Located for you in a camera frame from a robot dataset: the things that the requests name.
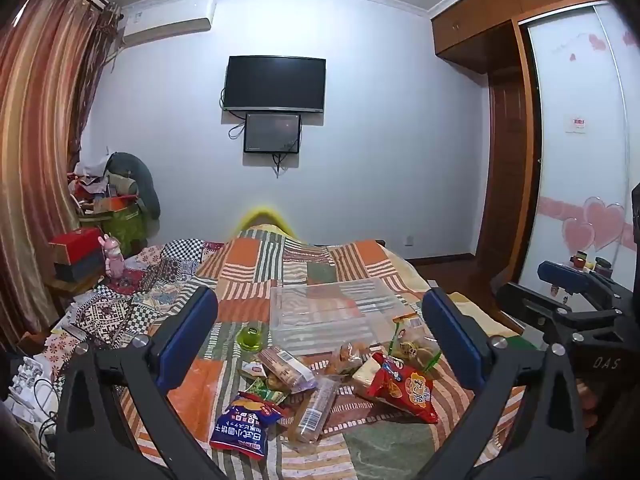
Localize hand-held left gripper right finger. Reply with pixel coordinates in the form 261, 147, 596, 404
420, 287, 589, 480

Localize round pastry clear bag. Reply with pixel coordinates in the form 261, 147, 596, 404
389, 316, 443, 367

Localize wooden wardrobe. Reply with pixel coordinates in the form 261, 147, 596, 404
431, 0, 608, 77

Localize pile of clothes and bags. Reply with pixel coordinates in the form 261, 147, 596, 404
106, 152, 162, 221

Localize dark grey box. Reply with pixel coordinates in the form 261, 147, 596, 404
52, 255, 107, 284

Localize brown biscuit pack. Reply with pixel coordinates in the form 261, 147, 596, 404
257, 345, 317, 392

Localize black wall television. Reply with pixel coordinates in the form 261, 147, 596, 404
222, 55, 327, 114

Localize small black wall monitor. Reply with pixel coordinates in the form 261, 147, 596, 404
243, 112, 301, 155

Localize green pea snack packet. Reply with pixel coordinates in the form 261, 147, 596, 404
243, 377, 287, 405

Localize blue snack packet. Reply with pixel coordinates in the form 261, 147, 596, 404
209, 392, 285, 461

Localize orange cardboard box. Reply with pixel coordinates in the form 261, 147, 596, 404
94, 195, 139, 212

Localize person's right hand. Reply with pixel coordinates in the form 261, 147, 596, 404
575, 382, 601, 428

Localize patchwork blanket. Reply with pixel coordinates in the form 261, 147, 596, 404
42, 222, 531, 480

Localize green cardboard box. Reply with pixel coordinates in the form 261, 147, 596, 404
102, 205, 147, 257

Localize small clear bread packet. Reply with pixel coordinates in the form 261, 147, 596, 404
327, 342, 366, 376

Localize pile of papers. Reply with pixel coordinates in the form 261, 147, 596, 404
67, 162, 113, 211

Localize red box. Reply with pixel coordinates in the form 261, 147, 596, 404
48, 226, 104, 264

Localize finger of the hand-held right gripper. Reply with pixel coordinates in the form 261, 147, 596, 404
537, 260, 640, 318
495, 282, 621, 356

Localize white heart-patterned sliding door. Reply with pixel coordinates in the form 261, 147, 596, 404
519, 2, 640, 311

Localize pale yellow block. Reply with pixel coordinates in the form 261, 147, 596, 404
351, 357, 385, 386

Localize striped brown curtain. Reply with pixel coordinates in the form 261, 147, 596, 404
0, 0, 121, 346

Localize clear long biscuit roll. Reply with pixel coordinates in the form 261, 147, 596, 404
289, 377, 341, 445

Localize yellow cushion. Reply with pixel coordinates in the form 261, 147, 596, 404
236, 205, 297, 237

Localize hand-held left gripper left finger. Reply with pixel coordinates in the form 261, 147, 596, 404
55, 285, 226, 480

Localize red snack packet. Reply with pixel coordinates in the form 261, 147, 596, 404
361, 352, 441, 423

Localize clear plastic container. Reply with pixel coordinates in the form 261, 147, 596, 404
270, 277, 418, 356

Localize brown wooden door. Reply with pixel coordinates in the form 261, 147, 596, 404
475, 62, 543, 288

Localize white air conditioner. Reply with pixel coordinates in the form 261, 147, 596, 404
120, 0, 216, 50

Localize white power strip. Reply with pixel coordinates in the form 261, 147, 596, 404
9, 356, 49, 402

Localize black television cable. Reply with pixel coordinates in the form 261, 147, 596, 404
219, 87, 247, 141

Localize pink bunny toy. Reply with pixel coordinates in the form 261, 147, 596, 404
98, 234, 127, 279

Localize black floor cables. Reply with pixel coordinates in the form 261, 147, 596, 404
27, 380, 63, 463

